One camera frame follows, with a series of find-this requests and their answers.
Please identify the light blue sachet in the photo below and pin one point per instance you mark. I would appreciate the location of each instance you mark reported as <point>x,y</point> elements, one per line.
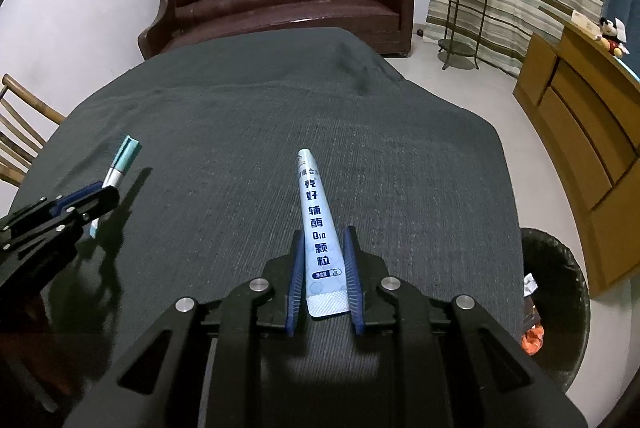
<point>317,233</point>

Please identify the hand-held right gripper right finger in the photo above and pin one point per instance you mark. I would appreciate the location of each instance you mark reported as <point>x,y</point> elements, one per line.
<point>354,288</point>

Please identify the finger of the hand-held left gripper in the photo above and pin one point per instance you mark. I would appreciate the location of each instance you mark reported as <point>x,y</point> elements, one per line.
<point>102,203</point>
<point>75,198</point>

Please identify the bamboo chair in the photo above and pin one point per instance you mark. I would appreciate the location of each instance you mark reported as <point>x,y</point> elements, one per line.
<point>30,100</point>

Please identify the white paper card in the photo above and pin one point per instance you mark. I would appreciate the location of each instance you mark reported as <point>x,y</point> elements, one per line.
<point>620,27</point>

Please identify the wooden cabinet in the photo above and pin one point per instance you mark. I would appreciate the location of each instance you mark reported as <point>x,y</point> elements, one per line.
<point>575,132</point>

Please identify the mouse plush toy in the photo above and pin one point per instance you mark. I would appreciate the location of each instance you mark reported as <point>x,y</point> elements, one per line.
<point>611,40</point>

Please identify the orange plastic bag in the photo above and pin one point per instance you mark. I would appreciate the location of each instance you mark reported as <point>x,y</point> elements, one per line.
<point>532,340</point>

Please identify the black metal plant stand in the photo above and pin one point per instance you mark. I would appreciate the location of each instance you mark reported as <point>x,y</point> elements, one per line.
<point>457,52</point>

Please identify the trash bin with black bag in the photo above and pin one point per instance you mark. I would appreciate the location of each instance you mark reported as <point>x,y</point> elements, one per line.
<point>565,308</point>

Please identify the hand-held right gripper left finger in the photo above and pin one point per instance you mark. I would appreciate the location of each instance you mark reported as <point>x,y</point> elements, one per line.
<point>296,288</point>

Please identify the tissue box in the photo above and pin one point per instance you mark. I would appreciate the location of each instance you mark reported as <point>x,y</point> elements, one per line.
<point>585,23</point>

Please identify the teal capped white tube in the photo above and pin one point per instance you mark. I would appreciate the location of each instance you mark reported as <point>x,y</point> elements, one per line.
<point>122,157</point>

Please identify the white paper scrap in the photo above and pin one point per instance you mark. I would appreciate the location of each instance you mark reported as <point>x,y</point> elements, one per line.
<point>530,284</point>

